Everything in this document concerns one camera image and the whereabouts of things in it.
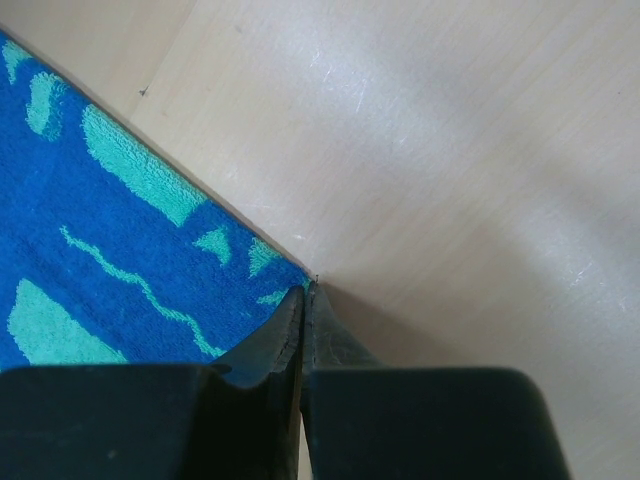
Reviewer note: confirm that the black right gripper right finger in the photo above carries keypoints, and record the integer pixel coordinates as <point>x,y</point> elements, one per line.
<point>366,420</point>

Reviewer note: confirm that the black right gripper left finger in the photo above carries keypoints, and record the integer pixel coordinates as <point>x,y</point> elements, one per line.
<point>234,418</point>

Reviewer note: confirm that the blue towel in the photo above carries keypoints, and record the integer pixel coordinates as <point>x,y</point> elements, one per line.
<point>107,254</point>

